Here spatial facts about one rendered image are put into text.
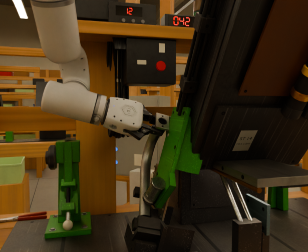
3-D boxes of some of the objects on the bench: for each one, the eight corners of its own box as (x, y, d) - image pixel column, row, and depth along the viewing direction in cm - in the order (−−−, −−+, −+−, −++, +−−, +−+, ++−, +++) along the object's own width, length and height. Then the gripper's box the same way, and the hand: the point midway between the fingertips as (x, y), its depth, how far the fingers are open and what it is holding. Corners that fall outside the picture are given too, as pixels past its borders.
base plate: (414, 249, 81) (414, 241, 80) (-33, 316, 55) (-33, 305, 55) (302, 201, 121) (303, 196, 121) (16, 227, 95) (16, 220, 95)
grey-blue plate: (271, 262, 70) (272, 204, 69) (263, 263, 70) (265, 205, 69) (249, 244, 79) (250, 193, 78) (242, 244, 79) (243, 193, 78)
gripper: (102, 99, 88) (159, 115, 92) (93, 141, 77) (158, 157, 81) (108, 81, 83) (168, 99, 87) (99, 123, 72) (169, 141, 76)
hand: (157, 125), depth 84 cm, fingers closed on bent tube, 3 cm apart
